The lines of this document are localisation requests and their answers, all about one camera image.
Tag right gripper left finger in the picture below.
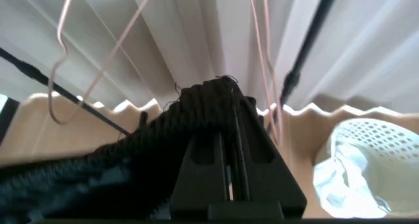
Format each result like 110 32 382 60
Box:
169 128 232 219

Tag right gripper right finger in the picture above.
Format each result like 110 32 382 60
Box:
228 83 308 218

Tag white printed t-shirt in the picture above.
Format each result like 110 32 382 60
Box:
312 141 392 219

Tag black shorts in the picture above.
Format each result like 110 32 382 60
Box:
0 75 240 220

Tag white laundry basket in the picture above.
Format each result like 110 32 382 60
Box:
313 117 419 218

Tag white curtain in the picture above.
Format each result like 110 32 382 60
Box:
0 0 419 115

